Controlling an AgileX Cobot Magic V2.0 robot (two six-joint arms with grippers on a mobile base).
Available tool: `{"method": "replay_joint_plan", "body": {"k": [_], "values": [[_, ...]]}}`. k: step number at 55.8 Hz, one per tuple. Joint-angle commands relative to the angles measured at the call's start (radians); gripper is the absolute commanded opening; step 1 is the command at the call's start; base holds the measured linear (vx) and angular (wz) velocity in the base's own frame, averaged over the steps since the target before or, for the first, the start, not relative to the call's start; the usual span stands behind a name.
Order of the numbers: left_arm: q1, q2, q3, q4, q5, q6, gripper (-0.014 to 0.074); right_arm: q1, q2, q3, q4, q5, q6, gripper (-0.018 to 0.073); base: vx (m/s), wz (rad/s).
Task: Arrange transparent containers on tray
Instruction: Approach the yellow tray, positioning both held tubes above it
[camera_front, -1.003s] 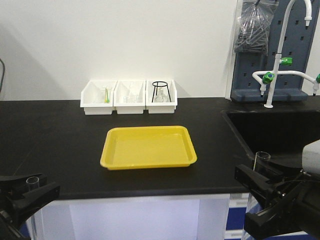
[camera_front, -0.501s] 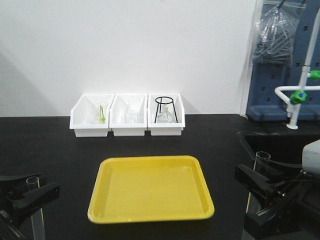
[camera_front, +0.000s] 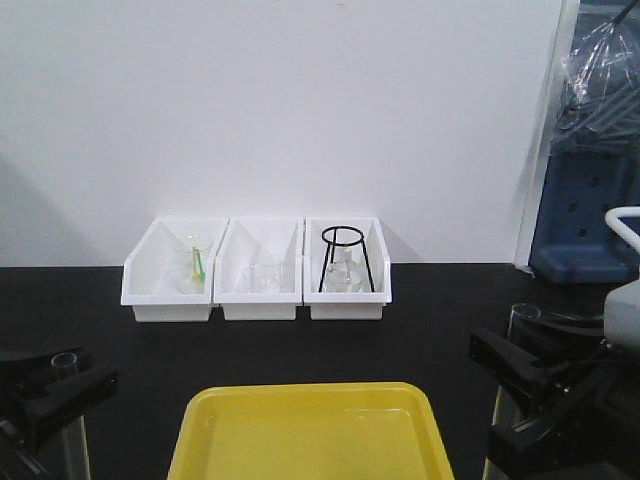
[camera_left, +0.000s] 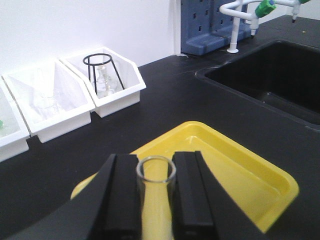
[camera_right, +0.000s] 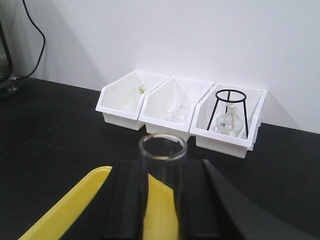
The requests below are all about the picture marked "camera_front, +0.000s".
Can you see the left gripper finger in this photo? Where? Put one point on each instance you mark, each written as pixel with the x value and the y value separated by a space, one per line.
pixel 39 420
pixel 65 373

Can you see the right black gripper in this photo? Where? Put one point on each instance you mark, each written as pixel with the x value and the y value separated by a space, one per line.
pixel 584 409

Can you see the tall clear test tube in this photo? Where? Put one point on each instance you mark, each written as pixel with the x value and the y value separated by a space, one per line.
pixel 514 369

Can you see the yellow plastic tray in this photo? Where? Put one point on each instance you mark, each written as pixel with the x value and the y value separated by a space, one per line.
pixel 364 430

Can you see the left white storage bin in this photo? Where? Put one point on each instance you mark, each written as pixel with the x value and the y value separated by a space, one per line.
pixel 149 284

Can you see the white storage bin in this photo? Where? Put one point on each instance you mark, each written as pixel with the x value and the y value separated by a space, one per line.
pixel 346 306
pixel 260 241
pixel 149 284

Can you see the glass beaker with green stirrers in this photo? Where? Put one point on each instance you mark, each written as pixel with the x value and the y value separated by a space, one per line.
pixel 191 255

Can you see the blue plastic cart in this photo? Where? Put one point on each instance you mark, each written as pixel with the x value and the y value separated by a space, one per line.
pixel 571 242

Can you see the clear conical glass flask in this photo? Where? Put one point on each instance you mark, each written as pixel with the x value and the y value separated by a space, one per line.
pixel 344 274

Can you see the right white storage bin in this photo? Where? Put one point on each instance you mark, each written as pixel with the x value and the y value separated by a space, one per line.
pixel 346 306

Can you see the small clear glass beaker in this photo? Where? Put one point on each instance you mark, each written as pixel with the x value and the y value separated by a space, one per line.
pixel 262 278

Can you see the middle white storage bin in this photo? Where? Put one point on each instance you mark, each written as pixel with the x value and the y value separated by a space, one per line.
pixel 260 241

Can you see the clear plastic bag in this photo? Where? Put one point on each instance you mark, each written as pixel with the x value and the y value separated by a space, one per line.
pixel 600 100

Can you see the black wire tripod stand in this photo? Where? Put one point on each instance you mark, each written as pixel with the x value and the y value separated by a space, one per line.
pixel 346 236

